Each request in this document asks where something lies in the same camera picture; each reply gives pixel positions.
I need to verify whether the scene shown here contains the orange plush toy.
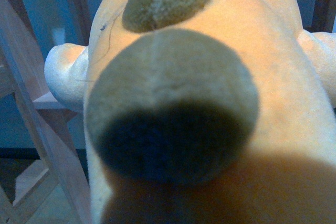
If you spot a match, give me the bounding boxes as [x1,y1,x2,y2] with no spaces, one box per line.
[45,0,335,223]

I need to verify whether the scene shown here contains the left wooden shelf unit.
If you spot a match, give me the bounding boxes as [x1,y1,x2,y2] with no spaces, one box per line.
[1,0,92,223]

